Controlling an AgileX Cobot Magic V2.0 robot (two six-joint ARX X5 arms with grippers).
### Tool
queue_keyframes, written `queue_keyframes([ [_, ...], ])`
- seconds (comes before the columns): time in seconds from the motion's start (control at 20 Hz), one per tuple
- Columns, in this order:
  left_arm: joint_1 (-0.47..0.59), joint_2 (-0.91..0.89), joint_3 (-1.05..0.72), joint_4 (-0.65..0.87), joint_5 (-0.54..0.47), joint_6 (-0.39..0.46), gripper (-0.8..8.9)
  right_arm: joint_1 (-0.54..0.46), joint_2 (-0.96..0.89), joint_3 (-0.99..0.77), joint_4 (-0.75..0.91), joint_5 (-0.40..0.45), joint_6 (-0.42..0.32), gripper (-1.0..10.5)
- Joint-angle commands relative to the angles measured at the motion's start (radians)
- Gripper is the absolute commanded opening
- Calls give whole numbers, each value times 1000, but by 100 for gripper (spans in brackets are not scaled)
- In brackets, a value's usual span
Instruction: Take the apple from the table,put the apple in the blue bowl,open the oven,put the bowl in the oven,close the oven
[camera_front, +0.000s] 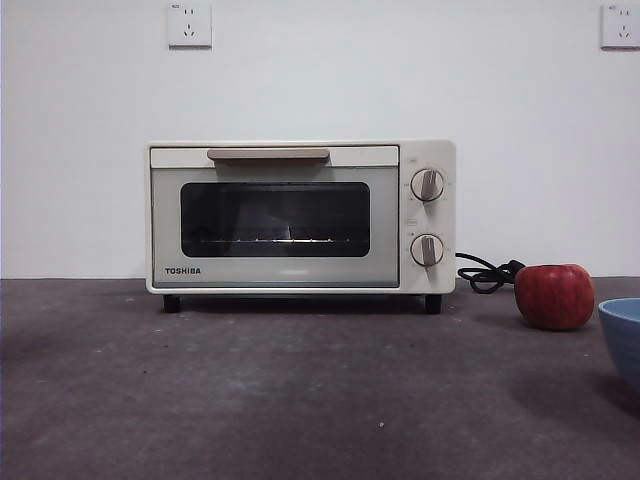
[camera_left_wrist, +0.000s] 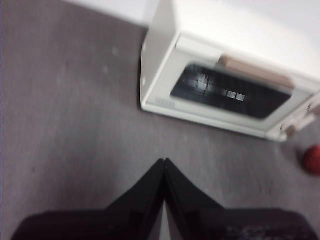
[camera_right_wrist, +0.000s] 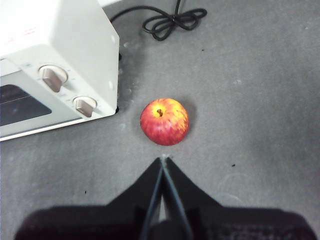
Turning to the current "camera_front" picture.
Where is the red apple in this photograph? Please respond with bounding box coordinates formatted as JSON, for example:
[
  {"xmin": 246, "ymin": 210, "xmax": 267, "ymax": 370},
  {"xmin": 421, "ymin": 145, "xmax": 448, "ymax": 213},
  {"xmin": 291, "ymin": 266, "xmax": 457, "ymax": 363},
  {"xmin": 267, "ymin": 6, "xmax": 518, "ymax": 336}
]
[{"xmin": 514, "ymin": 263, "xmax": 596, "ymax": 332}]

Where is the blue bowl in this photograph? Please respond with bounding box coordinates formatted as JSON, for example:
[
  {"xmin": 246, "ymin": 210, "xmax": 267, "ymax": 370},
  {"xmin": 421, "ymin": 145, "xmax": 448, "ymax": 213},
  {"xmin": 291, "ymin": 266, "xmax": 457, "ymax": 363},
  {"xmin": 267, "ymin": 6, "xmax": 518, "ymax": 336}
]
[{"xmin": 598, "ymin": 297, "xmax": 640, "ymax": 396}]

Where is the cream toaster oven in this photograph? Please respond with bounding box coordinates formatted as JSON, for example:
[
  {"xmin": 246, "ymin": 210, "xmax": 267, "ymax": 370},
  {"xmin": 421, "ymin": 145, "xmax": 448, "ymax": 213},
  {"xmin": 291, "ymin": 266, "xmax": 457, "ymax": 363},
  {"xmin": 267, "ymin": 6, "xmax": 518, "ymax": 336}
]
[{"xmin": 144, "ymin": 138, "xmax": 458, "ymax": 315}]

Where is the black oven power cable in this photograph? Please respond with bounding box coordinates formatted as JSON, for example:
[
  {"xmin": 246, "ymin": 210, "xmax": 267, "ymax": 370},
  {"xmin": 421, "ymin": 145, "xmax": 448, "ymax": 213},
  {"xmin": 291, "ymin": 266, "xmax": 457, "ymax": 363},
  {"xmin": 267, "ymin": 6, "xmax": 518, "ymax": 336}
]
[{"xmin": 454, "ymin": 251, "xmax": 522, "ymax": 295}]

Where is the beige temperature knob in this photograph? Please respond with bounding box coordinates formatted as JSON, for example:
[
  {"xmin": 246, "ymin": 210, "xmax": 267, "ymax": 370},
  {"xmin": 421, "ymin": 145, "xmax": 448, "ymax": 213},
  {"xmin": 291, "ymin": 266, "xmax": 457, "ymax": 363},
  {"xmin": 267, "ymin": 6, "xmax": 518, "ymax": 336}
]
[{"xmin": 410, "ymin": 167, "xmax": 446, "ymax": 203}]

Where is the beige timer knob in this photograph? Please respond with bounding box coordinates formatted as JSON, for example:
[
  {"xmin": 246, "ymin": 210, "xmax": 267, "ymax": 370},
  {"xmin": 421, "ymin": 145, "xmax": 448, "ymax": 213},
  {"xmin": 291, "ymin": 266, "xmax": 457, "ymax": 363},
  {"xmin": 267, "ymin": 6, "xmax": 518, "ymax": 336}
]
[{"xmin": 410, "ymin": 232, "xmax": 445, "ymax": 266}]

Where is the oven door with beige handle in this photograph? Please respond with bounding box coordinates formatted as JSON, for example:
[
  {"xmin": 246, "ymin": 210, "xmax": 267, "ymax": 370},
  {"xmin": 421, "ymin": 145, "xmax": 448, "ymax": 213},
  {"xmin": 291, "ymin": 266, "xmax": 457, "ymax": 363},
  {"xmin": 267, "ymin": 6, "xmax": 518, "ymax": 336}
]
[{"xmin": 149, "ymin": 144, "xmax": 401, "ymax": 290}]

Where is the wire oven rack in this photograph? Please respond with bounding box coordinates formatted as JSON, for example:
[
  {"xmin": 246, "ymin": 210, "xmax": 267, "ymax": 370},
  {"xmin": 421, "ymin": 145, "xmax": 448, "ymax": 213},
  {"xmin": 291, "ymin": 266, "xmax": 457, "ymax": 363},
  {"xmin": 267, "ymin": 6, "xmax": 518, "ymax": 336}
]
[{"xmin": 199, "ymin": 238, "xmax": 351, "ymax": 247}]

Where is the white wall socket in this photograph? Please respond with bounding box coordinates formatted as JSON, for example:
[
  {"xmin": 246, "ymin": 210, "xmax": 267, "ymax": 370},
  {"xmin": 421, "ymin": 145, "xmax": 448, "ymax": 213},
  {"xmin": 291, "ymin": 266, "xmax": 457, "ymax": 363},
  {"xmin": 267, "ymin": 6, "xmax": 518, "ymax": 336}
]
[
  {"xmin": 600, "ymin": 3, "xmax": 640, "ymax": 50},
  {"xmin": 167, "ymin": 2, "xmax": 213, "ymax": 50}
]

